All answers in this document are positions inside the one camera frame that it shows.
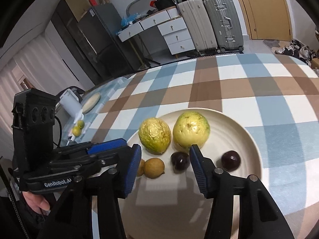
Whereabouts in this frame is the brown kiwi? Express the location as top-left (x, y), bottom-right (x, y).
top-left (136, 159), bottom-right (145, 177)
top-left (144, 158), bottom-right (165, 179)

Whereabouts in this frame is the wrinkled green guava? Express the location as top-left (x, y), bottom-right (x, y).
top-left (138, 118), bottom-right (171, 155)

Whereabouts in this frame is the dark plum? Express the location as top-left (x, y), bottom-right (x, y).
top-left (221, 151), bottom-right (241, 171)
top-left (170, 152), bottom-right (190, 173)

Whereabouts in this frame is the dark plum front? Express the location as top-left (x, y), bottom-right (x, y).
top-left (170, 152), bottom-right (190, 173)

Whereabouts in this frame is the smooth yellow guava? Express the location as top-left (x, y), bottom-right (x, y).
top-left (172, 111), bottom-right (210, 153)

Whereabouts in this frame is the left hand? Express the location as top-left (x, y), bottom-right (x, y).
top-left (22, 192), bottom-right (50, 214)

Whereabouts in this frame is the green lime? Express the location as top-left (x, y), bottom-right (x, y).
top-left (72, 125), bottom-right (82, 137)
top-left (77, 120), bottom-right (85, 129)

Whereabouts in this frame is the white pink charger device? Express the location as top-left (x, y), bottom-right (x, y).
top-left (66, 135), bottom-right (76, 146)

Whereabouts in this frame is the small cream plate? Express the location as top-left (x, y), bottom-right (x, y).
top-left (82, 92), bottom-right (100, 114)

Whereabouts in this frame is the white kettle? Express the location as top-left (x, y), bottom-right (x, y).
top-left (58, 88), bottom-right (83, 118)

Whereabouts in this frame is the dark refrigerator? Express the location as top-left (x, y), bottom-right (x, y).
top-left (78, 3), bottom-right (141, 78)

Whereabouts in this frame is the checkered tablecloth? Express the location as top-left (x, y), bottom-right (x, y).
top-left (82, 52), bottom-right (319, 239)

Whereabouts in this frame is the white drawer desk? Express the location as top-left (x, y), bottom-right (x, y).
top-left (117, 7), bottom-right (195, 56)

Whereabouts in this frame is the beige suitcase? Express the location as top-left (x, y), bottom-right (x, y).
top-left (177, 0), bottom-right (218, 51)

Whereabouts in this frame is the silver suitcase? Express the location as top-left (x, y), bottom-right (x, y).
top-left (204, 0), bottom-right (244, 53)

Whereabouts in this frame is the wooden door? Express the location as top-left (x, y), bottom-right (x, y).
top-left (238, 0), bottom-right (292, 41)

